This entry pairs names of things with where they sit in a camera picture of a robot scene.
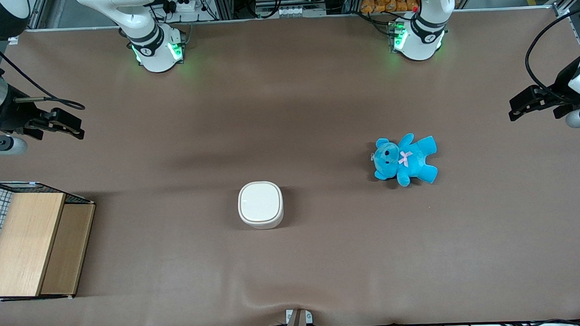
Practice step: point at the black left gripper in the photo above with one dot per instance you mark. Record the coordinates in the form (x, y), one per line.
(559, 93)

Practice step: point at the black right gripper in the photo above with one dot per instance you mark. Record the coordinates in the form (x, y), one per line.
(17, 116)

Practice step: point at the cream white trash can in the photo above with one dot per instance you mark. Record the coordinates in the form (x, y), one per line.
(260, 202)

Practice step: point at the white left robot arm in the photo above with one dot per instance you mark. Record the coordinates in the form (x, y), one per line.
(423, 33)

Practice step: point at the wooden shelf box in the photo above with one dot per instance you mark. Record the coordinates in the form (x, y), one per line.
(25, 244)

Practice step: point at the blue teddy bear plush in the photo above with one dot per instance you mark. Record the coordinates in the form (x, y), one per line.
(410, 161)

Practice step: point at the white power strip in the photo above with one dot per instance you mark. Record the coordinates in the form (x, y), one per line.
(185, 3)

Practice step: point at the brown table mat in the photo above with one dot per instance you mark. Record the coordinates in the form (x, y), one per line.
(288, 110)

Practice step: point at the white electronics box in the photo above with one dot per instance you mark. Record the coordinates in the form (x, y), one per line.
(289, 11)

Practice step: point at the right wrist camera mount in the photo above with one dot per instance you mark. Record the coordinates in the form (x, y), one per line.
(9, 146)

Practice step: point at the metal camera pole bracket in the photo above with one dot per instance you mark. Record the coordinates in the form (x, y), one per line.
(298, 322)

